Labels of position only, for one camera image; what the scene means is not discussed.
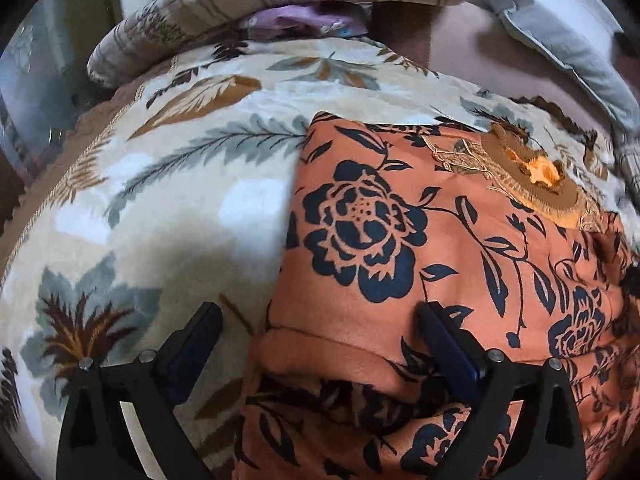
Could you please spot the pinkish brown bed sheet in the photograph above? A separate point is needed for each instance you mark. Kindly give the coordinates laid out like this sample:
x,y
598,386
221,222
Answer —
x,y
475,55

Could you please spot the cream leaf print blanket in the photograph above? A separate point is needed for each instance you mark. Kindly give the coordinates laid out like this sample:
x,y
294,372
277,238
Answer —
x,y
175,220

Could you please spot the striped beige pillow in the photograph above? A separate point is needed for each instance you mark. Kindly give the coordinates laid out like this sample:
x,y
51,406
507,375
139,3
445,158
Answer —
x,y
225,0

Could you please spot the grey pillow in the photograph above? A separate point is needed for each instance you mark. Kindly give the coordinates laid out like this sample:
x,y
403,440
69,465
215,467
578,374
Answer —
x,y
560,45

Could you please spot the purple cloth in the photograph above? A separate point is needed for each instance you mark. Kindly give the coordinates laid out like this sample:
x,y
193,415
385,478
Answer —
x,y
295,20

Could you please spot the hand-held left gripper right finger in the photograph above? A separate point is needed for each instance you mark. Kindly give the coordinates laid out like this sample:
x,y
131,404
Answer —
x,y
446,355

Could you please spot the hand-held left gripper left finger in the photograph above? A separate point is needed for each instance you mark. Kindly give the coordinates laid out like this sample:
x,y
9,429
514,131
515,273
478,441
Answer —
x,y
196,340

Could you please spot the orange floral print garment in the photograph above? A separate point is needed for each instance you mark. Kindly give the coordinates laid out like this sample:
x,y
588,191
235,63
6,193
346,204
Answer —
x,y
450,265

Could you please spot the wooden door with etched glass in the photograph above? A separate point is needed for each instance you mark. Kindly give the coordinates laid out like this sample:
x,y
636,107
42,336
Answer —
x,y
30,75

